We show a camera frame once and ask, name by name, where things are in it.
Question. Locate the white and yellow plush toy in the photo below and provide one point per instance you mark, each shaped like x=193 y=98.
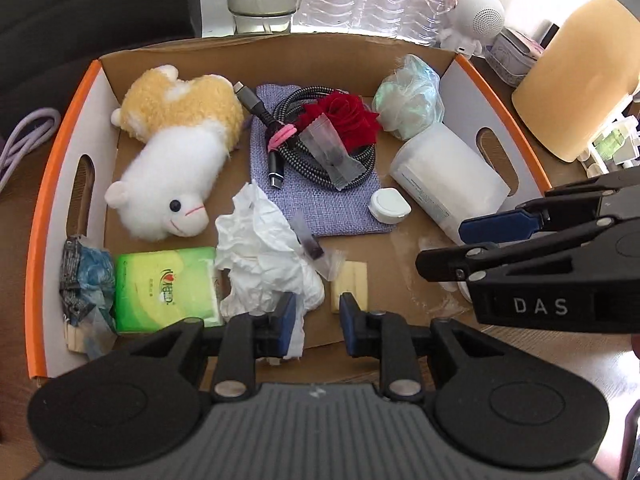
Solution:
x=170 y=180

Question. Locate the green tissue pack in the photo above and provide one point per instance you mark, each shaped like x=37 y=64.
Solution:
x=165 y=290

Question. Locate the blue snack packet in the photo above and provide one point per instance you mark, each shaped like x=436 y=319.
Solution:
x=90 y=275

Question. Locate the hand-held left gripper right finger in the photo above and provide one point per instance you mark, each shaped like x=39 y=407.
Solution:
x=350 y=325

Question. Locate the small printed tin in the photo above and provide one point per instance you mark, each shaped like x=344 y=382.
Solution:
x=515 y=52

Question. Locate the purple linen pouch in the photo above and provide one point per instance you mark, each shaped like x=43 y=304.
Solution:
x=345 y=210

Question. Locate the translucent white plastic container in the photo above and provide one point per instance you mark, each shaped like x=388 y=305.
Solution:
x=445 y=175

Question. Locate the pale yellow block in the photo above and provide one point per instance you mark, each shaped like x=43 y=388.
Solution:
x=352 y=282

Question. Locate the yellow thermos jug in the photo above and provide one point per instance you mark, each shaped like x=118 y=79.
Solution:
x=580 y=80

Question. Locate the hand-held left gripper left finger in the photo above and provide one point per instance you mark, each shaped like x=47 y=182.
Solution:
x=286 y=322

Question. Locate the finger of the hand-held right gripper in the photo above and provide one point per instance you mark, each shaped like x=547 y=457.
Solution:
x=460 y=262
x=495 y=227

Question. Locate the white tissue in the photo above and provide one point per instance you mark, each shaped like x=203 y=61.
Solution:
x=260 y=255

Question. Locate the small green spray bottle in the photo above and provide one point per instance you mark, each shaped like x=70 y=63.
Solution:
x=612 y=142

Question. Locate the red cardboard box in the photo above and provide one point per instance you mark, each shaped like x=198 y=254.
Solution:
x=395 y=255

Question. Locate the clear bag of pastel pieces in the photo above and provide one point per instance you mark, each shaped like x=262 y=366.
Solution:
x=410 y=100

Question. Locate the black chair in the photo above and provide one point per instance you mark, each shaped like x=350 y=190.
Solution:
x=75 y=20

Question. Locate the red artificial rose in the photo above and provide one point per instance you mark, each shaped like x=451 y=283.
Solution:
x=350 y=115

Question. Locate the white round speaker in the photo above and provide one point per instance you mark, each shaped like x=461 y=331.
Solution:
x=480 y=10

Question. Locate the white round case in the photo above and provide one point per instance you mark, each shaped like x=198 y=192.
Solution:
x=390 y=205

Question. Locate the clear packet with dark piece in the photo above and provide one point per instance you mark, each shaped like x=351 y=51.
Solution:
x=330 y=150
x=312 y=250

